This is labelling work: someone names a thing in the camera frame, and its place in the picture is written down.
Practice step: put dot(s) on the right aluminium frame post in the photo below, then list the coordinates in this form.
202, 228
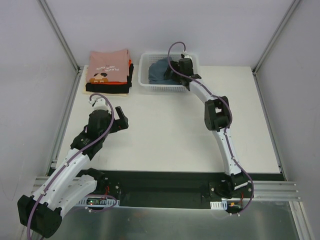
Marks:
277, 33

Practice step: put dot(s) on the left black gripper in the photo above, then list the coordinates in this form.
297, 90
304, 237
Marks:
119, 121

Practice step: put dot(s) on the left aluminium frame post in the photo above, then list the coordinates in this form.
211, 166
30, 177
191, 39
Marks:
58, 33

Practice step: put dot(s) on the left white cable duct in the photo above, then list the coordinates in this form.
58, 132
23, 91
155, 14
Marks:
97, 202

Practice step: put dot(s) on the white plastic basket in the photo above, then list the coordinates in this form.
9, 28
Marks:
149, 58

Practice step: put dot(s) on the white cable duct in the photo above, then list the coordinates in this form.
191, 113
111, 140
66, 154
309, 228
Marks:
97, 202
219, 205

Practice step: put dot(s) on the aluminium frame post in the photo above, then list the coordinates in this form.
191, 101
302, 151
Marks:
277, 33
58, 33

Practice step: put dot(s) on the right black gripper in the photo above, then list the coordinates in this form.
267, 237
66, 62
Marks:
181, 78

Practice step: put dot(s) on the blue-grey t shirt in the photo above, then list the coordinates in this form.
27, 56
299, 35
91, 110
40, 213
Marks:
160, 73

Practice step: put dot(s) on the right white cable duct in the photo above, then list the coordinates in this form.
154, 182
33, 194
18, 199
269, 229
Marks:
219, 205

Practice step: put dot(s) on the front aluminium rail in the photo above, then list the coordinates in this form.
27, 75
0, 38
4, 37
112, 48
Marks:
269, 187

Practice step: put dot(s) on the pink folded t shirt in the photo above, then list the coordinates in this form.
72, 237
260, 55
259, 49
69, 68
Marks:
98, 61

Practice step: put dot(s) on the orange folded t shirt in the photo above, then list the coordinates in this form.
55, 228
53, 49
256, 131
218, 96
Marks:
115, 75

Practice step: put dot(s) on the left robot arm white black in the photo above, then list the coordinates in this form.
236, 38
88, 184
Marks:
44, 210

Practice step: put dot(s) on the right aluminium side rail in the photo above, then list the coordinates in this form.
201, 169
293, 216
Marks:
268, 123

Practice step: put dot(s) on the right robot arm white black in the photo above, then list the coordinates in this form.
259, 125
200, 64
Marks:
218, 119

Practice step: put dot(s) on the left aluminium side rail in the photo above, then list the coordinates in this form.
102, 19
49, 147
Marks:
54, 153

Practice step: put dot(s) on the black folded t shirt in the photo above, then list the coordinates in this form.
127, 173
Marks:
112, 88

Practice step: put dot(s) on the aluminium side rail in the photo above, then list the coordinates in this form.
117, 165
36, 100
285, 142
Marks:
268, 123
54, 153

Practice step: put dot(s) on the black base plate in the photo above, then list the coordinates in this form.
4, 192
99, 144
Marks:
176, 190

